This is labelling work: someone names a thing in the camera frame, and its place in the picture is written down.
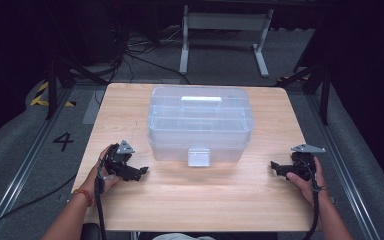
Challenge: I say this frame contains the red bead bracelet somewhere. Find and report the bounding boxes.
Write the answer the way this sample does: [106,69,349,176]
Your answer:
[72,188,95,207]

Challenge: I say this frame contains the metal floor rail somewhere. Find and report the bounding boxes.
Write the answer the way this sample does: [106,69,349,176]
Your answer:
[306,94,382,240]
[0,89,73,240]

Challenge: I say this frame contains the clear plastic storage box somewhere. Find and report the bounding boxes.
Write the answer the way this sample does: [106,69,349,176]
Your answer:
[146,85,255,168]

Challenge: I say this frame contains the person's right hand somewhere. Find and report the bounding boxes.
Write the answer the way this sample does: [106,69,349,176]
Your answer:
[285,155,332,205]

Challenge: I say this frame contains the black floor cable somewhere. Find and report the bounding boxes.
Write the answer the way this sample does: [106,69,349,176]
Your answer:
[0,172,78,236]

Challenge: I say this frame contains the person's left hand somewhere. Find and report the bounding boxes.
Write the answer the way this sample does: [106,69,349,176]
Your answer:
[79,144,123,198]

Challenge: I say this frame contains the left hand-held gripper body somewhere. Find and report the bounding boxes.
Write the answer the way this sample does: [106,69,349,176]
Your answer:
[104,139,141,183]

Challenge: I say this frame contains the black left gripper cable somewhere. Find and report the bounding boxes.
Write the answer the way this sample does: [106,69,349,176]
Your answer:
[93,155,110,240]

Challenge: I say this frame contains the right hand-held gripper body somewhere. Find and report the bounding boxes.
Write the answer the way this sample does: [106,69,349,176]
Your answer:
[279,143,327,181]

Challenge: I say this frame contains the black chair seat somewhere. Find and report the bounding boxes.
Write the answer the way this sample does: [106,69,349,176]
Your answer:
[80,222,103,240]

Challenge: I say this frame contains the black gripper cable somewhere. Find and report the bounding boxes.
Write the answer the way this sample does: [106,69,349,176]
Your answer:
[93,155,110,240]
[294,155,329,240]

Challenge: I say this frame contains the person's light clothing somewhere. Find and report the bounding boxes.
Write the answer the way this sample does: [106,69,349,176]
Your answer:
[151,232,216,240]

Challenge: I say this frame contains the white metal table frame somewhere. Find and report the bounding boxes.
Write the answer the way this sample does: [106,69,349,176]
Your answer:
[178,4,275,79]

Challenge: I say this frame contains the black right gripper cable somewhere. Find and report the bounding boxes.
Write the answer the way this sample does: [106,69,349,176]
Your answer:
[294,155,329,240]

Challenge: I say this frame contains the bundle of floor cables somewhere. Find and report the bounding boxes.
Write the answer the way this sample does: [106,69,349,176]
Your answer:
[108,24,192,86]

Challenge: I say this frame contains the black tripod stand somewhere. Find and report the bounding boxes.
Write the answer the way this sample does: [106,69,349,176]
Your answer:
[44,54,110,121]
[277,61,332,127]

